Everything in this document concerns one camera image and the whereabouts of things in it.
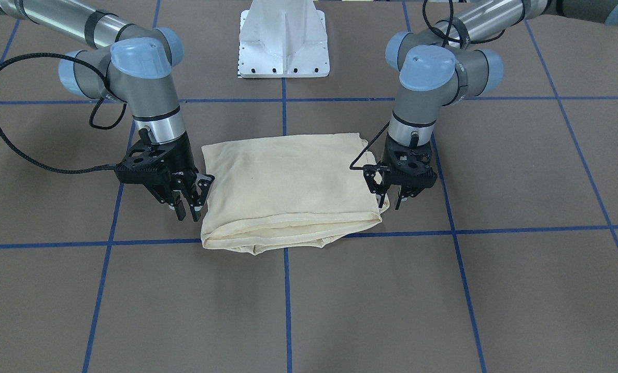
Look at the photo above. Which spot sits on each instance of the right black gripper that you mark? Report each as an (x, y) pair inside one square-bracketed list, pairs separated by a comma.
[(180, 157)]

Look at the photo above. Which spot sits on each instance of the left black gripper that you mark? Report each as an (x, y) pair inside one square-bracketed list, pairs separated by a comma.
[(390, 153)]

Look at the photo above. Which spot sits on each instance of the cream long-sleeve printed shirt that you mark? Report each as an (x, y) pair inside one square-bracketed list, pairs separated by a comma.
[(292, 191)]

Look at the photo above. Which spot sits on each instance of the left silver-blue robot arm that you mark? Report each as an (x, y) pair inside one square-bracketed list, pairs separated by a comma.
[(437, 69)]

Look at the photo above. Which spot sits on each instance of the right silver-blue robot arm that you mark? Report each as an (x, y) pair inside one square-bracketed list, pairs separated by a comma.
[(132, 65)]

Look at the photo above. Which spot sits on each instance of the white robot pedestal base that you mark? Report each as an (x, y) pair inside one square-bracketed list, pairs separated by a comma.
[(283, 39)]

